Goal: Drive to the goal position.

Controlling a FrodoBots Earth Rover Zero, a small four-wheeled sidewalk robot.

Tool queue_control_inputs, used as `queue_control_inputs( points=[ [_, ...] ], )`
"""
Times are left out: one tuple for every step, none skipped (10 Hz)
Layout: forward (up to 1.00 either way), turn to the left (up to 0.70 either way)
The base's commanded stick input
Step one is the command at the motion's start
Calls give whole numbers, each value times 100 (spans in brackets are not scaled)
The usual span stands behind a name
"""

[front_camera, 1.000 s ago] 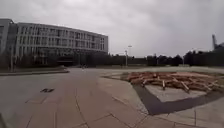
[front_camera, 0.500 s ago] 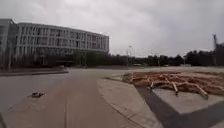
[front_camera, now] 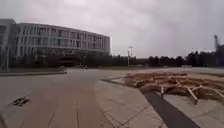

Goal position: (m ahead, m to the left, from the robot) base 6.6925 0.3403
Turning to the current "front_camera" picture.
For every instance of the large grey curved building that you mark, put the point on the large grey curved building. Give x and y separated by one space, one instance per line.
50 40

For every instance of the grass strip with kerb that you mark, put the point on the grass strip with kerb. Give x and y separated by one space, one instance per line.
30 71

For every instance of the street lamp pole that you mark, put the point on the street lamp pole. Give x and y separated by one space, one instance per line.
128 58

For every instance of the row of dark trees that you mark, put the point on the row of dark trees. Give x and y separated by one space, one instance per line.
160 61

